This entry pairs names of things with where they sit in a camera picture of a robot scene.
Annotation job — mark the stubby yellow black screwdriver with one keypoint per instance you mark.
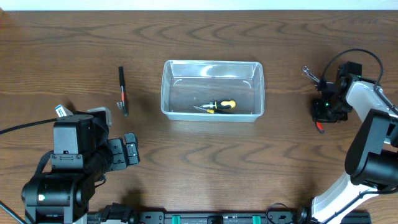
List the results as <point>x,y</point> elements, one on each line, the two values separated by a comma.
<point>219,105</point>

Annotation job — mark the slim yellow black screwdriver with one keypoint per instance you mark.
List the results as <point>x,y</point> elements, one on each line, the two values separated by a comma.
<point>211,111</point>

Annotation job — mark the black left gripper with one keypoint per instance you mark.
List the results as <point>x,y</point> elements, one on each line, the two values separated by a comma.
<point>117,154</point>

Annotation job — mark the red handled pliers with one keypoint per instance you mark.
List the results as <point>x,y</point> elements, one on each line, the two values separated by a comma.
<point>319,127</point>

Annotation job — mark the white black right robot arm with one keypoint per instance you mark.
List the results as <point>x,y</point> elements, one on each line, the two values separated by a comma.
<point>370,170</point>

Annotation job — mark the black mounting rail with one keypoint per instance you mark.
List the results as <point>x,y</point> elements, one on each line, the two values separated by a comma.
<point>118,213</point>

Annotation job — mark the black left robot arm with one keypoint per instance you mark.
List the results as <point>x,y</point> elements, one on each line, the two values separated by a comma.
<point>66,177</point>

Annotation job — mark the silver combination wrench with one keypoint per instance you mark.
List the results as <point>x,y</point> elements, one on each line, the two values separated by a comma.
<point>310,75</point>

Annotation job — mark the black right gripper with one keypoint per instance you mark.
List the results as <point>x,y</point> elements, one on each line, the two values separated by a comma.
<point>317,115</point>

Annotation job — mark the small black orange hammer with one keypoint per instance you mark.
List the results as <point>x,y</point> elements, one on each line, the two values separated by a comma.
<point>123,104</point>

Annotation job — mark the clear plastic container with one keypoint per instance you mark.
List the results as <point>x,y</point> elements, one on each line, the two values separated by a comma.
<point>188,83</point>

